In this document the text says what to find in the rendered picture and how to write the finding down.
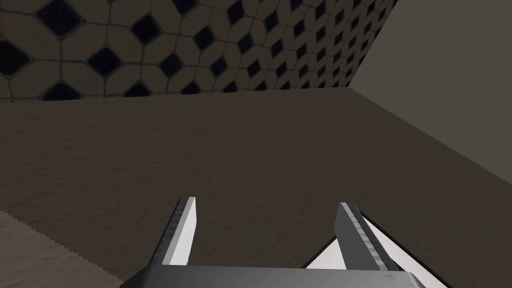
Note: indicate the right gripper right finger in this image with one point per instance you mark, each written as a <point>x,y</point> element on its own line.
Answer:
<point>356,244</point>

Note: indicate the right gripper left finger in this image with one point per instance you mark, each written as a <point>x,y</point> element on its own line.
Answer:
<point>180,240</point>

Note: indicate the white flat black-edged object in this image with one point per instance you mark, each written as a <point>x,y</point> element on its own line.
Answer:
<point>400,257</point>

